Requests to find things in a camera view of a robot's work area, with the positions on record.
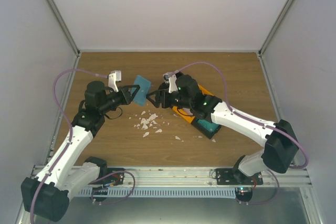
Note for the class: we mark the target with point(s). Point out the white debris pile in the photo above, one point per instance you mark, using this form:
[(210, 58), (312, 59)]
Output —
[(148, 122)]

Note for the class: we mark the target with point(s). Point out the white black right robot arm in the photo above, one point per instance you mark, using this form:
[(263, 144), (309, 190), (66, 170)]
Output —
[(278, 141)]

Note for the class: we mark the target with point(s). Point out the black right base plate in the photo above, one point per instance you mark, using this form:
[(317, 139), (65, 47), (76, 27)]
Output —
[(225, 176)]

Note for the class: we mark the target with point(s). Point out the aluminium frame post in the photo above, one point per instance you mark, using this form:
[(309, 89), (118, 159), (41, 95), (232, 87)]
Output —
[(56, 13), (279, 20)]

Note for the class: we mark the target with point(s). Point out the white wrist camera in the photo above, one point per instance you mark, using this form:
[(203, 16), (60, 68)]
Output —
[(170, 79), (114, 77)]

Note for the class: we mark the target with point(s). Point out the black bin near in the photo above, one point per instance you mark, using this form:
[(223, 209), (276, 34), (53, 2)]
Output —
[(202, 110)]

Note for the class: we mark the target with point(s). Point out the blue card holder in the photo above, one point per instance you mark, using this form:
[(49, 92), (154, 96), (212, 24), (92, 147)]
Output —
[(145, 85)]

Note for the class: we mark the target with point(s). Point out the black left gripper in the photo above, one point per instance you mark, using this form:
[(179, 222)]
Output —
[(127, 97)]

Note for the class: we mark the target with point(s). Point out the aluminium frame post right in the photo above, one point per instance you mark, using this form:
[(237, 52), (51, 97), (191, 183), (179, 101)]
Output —
[(279, 20)]

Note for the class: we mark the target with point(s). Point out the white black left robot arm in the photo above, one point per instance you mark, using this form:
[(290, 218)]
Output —
[(48, 194)]

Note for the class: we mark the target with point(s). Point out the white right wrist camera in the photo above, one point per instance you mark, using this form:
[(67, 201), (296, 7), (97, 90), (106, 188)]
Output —
[(170, 79)]

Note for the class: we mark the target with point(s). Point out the orange bin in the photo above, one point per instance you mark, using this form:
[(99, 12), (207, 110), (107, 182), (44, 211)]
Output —
[(185, 113)]

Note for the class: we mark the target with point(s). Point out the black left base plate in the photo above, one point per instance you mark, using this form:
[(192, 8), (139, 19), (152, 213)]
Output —
[(112, 180)]

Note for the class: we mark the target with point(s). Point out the grey slotted cable duct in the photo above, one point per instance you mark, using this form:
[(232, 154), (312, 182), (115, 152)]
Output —
[(166, 192)]

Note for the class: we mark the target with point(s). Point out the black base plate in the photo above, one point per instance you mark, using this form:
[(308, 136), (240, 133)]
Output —
[(225, 176), (112, 180)]

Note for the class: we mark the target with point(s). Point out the aluminium front rail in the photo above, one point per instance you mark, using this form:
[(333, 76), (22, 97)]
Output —
[(173, 177)]

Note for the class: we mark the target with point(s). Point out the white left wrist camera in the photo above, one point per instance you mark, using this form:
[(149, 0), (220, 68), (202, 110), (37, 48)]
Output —
[(114, 77)]

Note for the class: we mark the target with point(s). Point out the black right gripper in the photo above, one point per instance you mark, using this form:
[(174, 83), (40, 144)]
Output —
[(164, 93)]

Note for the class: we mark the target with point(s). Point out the aluminium frame post left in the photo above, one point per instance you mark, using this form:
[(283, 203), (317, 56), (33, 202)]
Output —
[(56, 13)]

